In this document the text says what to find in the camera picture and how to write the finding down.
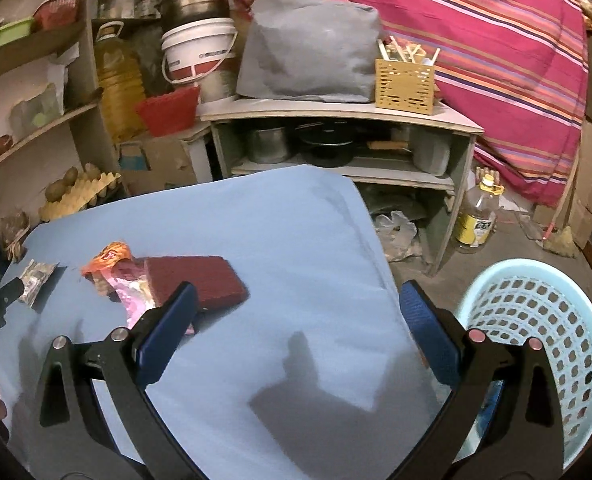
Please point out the low wooden shelf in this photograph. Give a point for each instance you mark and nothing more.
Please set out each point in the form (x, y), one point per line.
(336, 110)

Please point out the red scalloped plastic basket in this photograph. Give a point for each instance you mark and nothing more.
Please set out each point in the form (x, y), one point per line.
(168, 112)

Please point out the small red plastic basket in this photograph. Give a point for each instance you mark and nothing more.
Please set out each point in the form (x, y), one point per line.
(58, 12)

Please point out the yellow utensil holder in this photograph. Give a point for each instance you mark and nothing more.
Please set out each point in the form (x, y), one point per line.
(406, 85)

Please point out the black cooking pan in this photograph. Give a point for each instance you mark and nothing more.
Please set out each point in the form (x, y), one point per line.
(326, 147)

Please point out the clear crumpled plastic bag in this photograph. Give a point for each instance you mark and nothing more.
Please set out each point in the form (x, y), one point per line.
(396, 235)

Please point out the wooden shelf unit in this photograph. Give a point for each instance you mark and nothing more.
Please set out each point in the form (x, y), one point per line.
(36, 100)

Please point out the white plastic bucket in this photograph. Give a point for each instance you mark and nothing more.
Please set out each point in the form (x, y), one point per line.
(201, 55)

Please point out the grey plastic jug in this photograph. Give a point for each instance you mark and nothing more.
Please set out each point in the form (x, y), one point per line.
(430, 152)

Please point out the silver snack wrapper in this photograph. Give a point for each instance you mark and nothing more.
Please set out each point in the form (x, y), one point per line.
(37, 281)

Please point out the red striped cloth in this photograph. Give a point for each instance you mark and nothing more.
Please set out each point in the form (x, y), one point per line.
(476, 50)

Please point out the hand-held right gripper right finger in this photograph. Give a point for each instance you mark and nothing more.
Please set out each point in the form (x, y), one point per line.
(428, 330)

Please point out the grey cloth cover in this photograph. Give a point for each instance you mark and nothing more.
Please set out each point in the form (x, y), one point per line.
(311, 50)

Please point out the light blue plastic basket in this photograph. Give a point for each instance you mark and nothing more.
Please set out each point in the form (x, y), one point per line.
(541, 355)

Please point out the steel cooking pot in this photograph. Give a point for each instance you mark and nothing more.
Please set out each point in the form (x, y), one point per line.
(196, 0)

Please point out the orange pink snack wrapper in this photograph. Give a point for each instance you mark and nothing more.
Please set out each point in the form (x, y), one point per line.
(121, 280)

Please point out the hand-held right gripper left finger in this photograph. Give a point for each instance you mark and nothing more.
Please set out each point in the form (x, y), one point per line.
(168, 332)

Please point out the maroon scouring pad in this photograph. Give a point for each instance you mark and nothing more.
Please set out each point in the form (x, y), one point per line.
(201, 280)

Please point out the large yellow oil bottle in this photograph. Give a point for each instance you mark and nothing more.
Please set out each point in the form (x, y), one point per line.
(118, 85)

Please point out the green plastic tray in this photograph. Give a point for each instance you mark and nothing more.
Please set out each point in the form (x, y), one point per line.
(3, 37)

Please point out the small steel pot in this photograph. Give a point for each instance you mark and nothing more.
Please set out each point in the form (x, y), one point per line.
(268, 145)

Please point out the stack of cardboard pieces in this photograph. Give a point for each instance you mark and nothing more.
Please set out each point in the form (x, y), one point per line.
(583, 185)

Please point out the clear bottle with yellow label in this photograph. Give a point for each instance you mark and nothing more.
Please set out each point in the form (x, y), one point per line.
(476, 220)

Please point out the yellow egg tray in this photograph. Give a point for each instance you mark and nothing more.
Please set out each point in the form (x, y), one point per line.
(83, 195)

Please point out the blue table cloth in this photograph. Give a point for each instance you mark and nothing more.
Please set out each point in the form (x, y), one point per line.
(256, 310)

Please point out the straw broom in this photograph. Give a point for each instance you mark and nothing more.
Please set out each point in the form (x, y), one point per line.
(561, 240)

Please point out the brown cardboard box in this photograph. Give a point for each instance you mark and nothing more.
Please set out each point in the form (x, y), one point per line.
(161, 162)

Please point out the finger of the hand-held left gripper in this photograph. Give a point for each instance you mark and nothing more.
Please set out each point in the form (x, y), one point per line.
(11, 291)

